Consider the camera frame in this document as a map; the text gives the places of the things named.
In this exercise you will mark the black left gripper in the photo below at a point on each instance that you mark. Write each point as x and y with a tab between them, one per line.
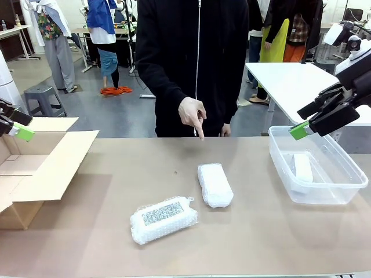
5	116

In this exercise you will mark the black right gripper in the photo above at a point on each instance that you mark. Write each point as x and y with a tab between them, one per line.
360	81

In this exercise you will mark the white rectangular box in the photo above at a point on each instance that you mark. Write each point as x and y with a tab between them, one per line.
303	168

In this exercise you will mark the bubble-wrapped plain white clock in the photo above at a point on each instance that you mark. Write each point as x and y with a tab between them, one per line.
216	185

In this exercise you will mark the bubble-wrapped clock speckled face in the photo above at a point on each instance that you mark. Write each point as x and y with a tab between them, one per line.
163	220

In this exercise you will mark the person's left hand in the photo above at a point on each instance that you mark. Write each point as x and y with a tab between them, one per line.
226	130

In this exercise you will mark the person's right hand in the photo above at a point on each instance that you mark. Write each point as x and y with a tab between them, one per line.
191	111

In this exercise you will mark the grey plastic stool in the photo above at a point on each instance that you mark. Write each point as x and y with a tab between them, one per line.
43	95

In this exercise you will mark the white background table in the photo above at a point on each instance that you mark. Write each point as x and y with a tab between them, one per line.
287	84

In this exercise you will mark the brown cardboard box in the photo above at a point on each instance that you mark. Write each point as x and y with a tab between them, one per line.
55	171

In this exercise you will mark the figure with plaid shirt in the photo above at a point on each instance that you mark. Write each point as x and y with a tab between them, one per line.
295	52

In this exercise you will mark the clear plastic bin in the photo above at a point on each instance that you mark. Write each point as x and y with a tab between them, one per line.
333	185

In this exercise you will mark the figure in yellow apron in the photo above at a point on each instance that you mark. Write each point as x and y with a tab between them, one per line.
275	46

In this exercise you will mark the mannequin with floral shirt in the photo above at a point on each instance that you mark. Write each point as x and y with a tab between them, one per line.
56	43

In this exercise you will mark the person in blue jeans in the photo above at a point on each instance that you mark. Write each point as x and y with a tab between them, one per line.
255	52

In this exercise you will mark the light wooden background desk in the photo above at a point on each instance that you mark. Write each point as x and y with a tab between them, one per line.
14	30

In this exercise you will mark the orange shoes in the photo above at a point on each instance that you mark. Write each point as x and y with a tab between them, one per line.
114	90

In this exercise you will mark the figure in blue jacket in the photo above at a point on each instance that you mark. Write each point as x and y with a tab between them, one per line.
101	26

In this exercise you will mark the person in black hoodie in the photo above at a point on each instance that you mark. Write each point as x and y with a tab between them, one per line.
179	58

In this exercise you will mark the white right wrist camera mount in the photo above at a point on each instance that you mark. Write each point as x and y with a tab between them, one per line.
337	33

